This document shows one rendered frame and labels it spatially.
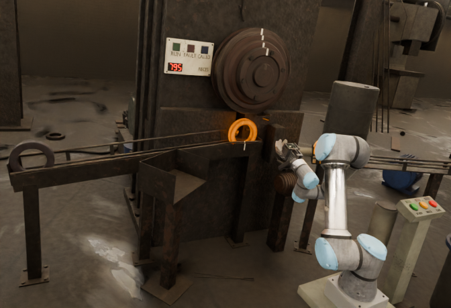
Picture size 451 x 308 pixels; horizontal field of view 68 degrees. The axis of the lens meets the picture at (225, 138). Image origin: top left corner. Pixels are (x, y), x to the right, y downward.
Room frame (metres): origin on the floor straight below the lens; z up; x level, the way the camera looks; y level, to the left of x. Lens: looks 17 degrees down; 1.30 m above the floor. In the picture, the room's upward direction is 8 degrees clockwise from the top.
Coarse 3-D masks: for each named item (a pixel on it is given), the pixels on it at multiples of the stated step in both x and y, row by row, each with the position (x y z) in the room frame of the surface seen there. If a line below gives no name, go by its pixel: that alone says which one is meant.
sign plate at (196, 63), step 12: (168, 48) 1.78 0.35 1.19; (180, 48) 1.81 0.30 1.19; (168, 60) 1.78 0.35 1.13; (180, 60) 1.81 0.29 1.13; (192, 60) 1.84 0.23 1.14; (204, 60) 1.87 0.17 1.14; (168, 72) 1.78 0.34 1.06; (180, 72) 1.81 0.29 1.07; (192, 72) 1.84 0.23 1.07; (204, 72) 1.88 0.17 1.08
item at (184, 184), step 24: (144, 168) 1.34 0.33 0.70; (168, 168) 1.54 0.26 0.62; (192, 168) 1.53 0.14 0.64; (144, 192) 1.34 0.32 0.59; (168, 192) 1.27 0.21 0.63; (168, 216) 1.42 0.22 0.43; (168, 240) 1.41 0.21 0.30; (168, 264) 1.41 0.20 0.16; (144, 288) 1.40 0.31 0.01; (168, 288) 1.40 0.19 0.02
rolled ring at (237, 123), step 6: (240, 120) 1.88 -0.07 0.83; (246, 120) 1.89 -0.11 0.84; (234, 126) 1.86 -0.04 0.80; (252, 126) 1.92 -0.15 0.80; (228, 132) 1.87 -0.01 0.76; (234, 132) 1.86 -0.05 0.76; (252, 132) 1.92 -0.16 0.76; (228, 138) 1.88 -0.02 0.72; (234, 138) 1.86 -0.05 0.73; (252, 138) 1.92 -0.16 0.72
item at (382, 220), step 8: (376, 208) 1.68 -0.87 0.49; (384, 208) 1.65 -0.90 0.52; (392, 208) 1.65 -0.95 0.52; (376, 216) 1.66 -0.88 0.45; (384, 216) 1.63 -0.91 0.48; (392, 216) 1.63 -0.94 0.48; (376, 224) 1.65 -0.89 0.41; (384, 224) 1.63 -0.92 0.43; (392, 224) 1.63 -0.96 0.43; (368, 232) 1.68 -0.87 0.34; (376, 232) 1.64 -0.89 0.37; (384, 232) 1.63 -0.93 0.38; (384, 240) 1.63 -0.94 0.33
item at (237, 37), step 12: (240, 36) 1.82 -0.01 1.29; (276, 36) 1.92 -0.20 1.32; (228, 48) 1.79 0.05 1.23; (216, 60) 1.81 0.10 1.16; (288, 60) 1.97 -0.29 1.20; (216, 72) 1.77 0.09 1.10; (288, 72) 1.97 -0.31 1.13; (216, 84) 1.81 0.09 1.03; (228, 96) 1.81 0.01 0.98; (240, 108) 1.85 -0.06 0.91; (264, 108) 1.92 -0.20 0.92
